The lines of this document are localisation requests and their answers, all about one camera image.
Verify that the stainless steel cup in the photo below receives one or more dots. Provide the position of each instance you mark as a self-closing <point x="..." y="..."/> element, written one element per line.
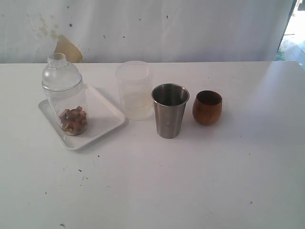
<point x="169" y="102"/>

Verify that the round wooden cup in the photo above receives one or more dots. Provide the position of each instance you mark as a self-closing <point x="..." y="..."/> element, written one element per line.
<point x="207" y="107"/>

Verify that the brown wooden blocks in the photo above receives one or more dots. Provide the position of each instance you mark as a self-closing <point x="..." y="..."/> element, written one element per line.
<point x="74" y="121"/>

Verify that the clear plastic shaker cup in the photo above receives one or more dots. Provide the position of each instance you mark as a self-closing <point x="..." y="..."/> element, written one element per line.
<point x="69" y="108"/>

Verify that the clear plastic shaker lid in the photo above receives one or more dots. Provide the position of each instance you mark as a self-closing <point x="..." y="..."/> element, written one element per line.
<point x="60" y="74"/>

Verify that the translucent white plastic cup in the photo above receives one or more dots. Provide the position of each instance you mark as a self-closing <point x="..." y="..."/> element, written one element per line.
<point x="135" y="86"/>

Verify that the white rectangular tray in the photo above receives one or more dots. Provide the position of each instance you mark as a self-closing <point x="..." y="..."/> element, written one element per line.
<point x="104" y="117"/>

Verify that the white backdrop sheet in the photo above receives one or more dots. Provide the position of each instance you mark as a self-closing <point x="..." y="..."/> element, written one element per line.
<point x="145" y="30"/>

